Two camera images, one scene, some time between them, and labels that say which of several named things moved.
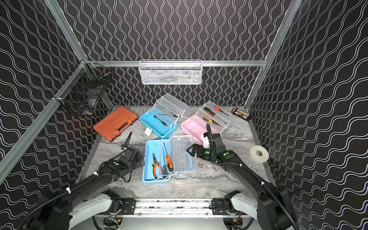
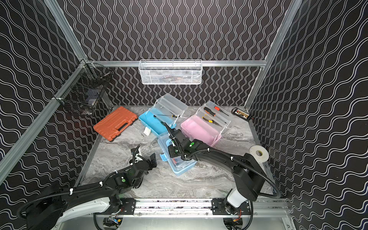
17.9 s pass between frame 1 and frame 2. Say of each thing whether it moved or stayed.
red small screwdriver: stayed
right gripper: moved
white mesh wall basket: stayed
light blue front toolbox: moved
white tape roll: stayed
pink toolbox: stayed
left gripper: moved
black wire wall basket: stayed
